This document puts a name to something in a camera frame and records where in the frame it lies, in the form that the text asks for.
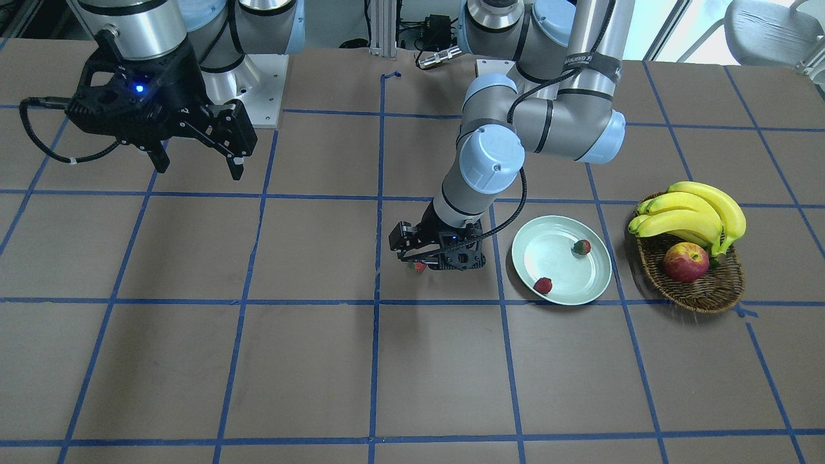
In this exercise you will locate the strawberry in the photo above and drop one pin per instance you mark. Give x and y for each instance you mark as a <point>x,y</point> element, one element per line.
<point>419,267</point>
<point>582,247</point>
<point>543,286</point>

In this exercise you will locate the aluminium frame post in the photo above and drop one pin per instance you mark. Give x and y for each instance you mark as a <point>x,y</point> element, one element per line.
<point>383,28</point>

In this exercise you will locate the woven wicker basket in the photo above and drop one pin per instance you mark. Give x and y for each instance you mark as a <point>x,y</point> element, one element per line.
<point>718,290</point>

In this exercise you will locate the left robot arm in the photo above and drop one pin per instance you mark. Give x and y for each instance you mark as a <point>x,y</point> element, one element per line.
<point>556,100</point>

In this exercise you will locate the red apple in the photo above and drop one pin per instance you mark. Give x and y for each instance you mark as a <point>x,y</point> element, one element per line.
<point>685,262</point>

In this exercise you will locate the silver cylindrical connector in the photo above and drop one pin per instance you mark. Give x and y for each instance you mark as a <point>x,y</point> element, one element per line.
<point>437,58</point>

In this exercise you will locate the yellow banana bunch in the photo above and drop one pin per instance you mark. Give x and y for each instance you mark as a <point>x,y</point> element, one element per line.
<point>694,211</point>

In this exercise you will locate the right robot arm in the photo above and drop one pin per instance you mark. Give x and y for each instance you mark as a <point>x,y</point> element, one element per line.
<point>222,33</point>

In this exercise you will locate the light green plate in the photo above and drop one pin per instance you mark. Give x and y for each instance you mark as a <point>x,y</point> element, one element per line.
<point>543,247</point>

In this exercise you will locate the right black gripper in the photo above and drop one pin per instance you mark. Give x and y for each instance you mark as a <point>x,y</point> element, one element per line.
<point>182,89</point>

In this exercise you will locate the grey chair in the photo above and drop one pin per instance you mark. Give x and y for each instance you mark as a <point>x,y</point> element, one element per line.
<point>763,33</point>

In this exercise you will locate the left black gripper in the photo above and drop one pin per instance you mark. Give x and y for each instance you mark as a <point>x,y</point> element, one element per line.
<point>430,232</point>

